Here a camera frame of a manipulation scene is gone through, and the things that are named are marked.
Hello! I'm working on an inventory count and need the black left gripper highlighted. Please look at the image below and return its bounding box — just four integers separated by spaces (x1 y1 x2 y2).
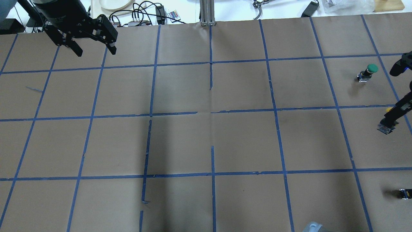
32 0 118 57

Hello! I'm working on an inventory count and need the yellow push button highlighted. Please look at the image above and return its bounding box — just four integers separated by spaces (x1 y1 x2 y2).
377 116 399 135

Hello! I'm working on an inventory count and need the green push button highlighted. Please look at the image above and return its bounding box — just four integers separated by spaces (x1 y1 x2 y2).
357 64 379 83

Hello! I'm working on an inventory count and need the beige plate stack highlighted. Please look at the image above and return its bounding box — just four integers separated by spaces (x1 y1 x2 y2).
90 0 141 18

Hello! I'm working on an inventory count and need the remote control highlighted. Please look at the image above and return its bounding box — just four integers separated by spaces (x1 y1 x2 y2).
166 10 181 21

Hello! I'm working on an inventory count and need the wooden cutting board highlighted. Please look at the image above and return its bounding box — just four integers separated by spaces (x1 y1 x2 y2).
373 0 405 12

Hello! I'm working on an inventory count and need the black power adapter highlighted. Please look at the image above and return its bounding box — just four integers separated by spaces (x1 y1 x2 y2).
301 0 320 18

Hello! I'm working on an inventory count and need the metal reacher stick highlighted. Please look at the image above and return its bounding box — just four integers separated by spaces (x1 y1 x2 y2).
252 0 275 20

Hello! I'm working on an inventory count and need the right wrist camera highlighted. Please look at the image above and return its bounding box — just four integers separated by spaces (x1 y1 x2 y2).
389 51 412 77

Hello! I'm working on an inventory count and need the small black switch block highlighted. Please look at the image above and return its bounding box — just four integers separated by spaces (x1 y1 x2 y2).
398 188 412 200

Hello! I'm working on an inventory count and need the aluminium frame post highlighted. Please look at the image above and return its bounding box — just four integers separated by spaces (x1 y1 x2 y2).
200 0 216 27

